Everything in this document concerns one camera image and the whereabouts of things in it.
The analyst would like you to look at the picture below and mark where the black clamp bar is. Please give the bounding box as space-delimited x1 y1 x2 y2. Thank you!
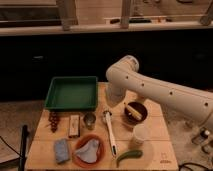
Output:
18 125 29 171

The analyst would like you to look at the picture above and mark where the wooden block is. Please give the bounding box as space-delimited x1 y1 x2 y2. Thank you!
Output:
68 115 80 138

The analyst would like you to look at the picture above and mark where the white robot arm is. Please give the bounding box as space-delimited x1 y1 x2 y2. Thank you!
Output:
106 55 213 131

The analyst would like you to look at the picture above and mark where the green plastic tray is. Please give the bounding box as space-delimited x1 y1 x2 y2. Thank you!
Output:
45 76 98 111

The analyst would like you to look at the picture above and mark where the yellow corn cob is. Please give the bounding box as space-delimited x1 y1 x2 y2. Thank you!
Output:
126 105 142 121

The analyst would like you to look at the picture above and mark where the blue sponge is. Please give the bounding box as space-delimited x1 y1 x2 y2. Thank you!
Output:
54 139 70 163

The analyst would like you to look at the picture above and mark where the orange plate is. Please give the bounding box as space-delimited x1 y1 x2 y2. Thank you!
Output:
73 134 105 169

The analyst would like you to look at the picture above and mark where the green chili pepper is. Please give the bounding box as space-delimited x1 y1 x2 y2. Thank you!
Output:
116 150 143 166

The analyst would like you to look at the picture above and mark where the light blue cloth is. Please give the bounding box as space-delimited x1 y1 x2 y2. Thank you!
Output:
75 139 99 164

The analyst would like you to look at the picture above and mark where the small metal cup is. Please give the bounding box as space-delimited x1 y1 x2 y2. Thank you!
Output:
83 113 96 130

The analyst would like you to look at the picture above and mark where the dark bowl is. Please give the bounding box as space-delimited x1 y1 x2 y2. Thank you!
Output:
124 102 148 123

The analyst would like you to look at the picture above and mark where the dark red grape bunch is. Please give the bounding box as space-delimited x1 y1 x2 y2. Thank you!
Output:
48 112 60 132

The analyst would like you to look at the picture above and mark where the spice bottle rack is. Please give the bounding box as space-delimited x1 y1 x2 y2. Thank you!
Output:
191 128 213 154

